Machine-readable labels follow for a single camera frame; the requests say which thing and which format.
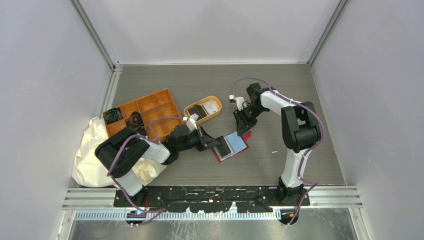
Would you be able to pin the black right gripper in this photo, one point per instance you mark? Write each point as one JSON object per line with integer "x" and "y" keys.
{"x": 243, "y": 124}

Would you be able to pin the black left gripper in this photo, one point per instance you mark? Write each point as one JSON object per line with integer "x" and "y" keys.
{"x": 205, "y": 141}

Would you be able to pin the black credit card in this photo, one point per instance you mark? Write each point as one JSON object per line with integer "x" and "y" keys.
{"x": 224, "y": 149}

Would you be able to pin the red leather card holder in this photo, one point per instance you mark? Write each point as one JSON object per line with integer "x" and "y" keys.
{"x": 237, "y": 143}

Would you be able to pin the tan oval tray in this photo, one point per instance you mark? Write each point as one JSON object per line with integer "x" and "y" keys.
{"x": 197, "y": 108}

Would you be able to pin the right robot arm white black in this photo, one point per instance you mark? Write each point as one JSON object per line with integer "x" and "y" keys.
{"x": 301, "y": 130}

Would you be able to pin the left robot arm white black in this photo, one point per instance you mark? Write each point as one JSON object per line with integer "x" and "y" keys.
{"x": 121, "y": 152}

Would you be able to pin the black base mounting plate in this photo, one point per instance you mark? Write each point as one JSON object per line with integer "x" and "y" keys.
{"x": 215, "y": 199}

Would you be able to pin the orange compartment organizer tray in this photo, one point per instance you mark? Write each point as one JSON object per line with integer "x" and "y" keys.
{"x": 158, "y": 111}

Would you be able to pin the black roll in organizer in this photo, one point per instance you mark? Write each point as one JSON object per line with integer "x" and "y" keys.
{"x": 135, "y": 120}

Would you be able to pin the dark bundle in organizer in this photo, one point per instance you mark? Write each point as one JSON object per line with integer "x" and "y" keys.
{"x": 112, "y": 115}

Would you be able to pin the cream cloth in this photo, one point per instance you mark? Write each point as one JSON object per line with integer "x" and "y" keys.
{"x": 88, "y": 171}

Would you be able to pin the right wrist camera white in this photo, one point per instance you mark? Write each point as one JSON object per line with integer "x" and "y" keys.
{"x": 238, "y": 100}

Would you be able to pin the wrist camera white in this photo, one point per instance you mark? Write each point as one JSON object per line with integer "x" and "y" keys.
{"x": 238, "y": 100}
{"x": 190, "y": 122}

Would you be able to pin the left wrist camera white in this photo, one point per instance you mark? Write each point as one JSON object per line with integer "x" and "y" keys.
{"x": 190, "y": 122}

